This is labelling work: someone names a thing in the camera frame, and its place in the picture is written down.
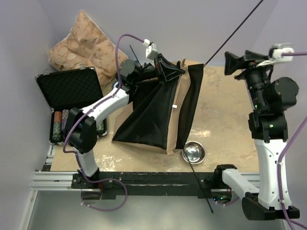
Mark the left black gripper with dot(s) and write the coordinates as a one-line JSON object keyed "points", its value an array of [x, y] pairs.
{"points": [[166, 71]]}

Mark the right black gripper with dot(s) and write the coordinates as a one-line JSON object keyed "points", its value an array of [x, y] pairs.
{"points": [[233, 63]]}

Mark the beige patterned pet cushion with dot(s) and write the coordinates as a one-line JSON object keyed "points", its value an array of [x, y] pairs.
{"points": [[85, 44]]}

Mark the black poker chip case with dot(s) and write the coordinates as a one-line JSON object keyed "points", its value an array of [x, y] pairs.
{"points": [[64, 90]]}

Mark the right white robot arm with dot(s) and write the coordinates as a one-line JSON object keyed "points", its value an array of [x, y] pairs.
{"points": [[267, 123]]}

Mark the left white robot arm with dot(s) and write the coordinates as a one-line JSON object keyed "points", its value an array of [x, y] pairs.
{"points": [[80, 131]]}

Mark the teal pet bowl stand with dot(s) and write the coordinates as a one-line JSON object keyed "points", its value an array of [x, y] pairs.
{"points": [[137, 63]]}

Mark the steel pet bowl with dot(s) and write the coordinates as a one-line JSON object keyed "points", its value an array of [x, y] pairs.
{"points": [[193, 152]]}

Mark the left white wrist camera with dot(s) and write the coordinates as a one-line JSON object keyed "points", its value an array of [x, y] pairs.
{"points": [[151, 51]]}

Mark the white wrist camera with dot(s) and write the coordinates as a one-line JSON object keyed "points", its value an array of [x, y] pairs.
{"points": [[151, 51], [277, 50]]}

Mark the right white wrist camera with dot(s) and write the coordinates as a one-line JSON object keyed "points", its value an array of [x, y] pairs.
{"points": [[277, 50]]}

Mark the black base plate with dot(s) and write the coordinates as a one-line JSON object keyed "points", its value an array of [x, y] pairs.
{"points": [[152, 184]]}

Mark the aluminium frame rail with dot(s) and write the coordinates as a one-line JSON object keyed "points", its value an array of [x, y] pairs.
{"points": [[61, 181]]}

